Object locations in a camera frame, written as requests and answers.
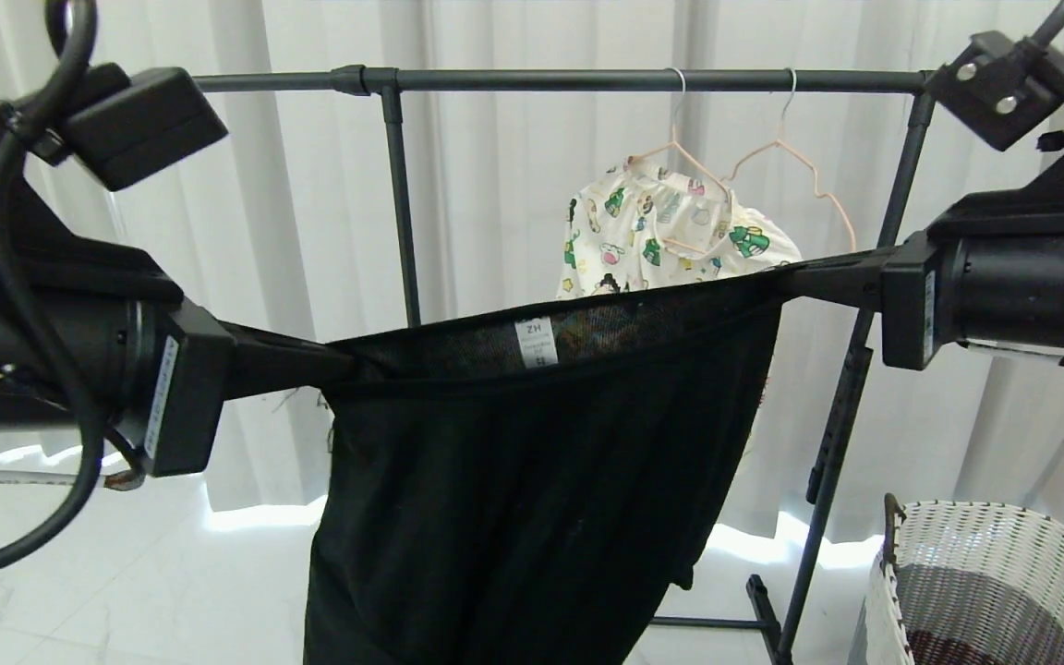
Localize cream printed garment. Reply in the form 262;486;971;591
557;157;803;301

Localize white laundry basket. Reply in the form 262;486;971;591
851;494;1064;665

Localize black clothes rack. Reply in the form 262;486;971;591
190;65;1064;665

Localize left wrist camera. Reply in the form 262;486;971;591
0;63;230;301

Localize pink clothes hanger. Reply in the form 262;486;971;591
724;69;859;257
629;69;736;261

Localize white curtain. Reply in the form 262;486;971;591
0;0;1064;555

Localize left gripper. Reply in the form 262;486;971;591
0;275;237;478

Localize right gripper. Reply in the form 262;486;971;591
881;231;1064;372

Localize black garment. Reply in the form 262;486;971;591
303;266;787;665

